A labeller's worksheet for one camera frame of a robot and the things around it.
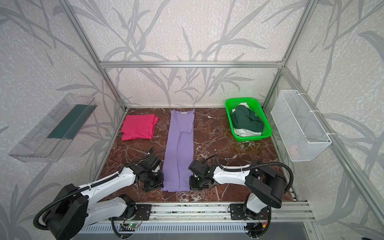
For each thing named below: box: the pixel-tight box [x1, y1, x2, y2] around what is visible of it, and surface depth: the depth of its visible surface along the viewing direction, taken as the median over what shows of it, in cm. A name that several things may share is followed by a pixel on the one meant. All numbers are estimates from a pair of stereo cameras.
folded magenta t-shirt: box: [121, 114, 159, 141], surface depth 109 cm
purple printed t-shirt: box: [161, 109, 195, 192], surface depth 98 cm
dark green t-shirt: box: [230, 104, 264, 132], surface depth 103 cm
